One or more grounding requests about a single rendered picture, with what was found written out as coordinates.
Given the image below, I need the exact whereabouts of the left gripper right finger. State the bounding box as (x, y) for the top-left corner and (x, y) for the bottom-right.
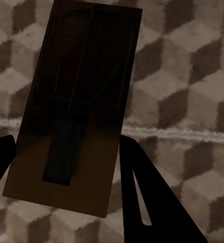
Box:
(119, 135), (208, 243)

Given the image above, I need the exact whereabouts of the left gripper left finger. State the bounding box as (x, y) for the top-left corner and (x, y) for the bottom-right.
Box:
(0, 134), (16, 180)

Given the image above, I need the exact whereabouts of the mousetrap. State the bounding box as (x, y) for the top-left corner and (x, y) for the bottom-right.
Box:
(2, 0), (143, 219)

